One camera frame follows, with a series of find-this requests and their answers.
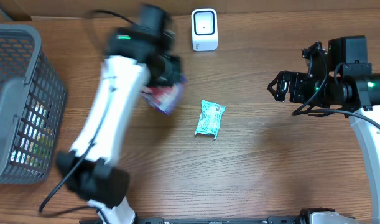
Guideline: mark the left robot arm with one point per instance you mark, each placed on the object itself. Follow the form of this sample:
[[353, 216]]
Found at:
[[137, 62]]

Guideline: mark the grey plastic mesh basket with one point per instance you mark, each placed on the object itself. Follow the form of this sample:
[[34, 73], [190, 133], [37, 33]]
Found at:
[[32, 103]]

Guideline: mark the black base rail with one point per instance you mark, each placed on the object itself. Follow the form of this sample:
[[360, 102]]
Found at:
[[270, 220]]

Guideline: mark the teal wet wipes packet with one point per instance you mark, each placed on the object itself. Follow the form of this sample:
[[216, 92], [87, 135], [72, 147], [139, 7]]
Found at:
[[210, 119]]

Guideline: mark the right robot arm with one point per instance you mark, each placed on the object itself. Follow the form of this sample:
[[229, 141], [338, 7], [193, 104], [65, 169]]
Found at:
[[340, 80]]

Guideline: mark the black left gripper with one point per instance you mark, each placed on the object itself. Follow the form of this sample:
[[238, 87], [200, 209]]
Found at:
[[177, 78]]

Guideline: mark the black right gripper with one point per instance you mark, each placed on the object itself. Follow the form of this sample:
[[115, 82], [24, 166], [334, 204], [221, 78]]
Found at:
[[296, 79]]

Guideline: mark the white barcode scanner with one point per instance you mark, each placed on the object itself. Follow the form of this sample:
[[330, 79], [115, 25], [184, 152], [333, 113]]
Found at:
[[204, 30]]

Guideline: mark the red purple snack packet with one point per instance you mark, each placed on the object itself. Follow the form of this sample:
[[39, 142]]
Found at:
[[164, 98]]

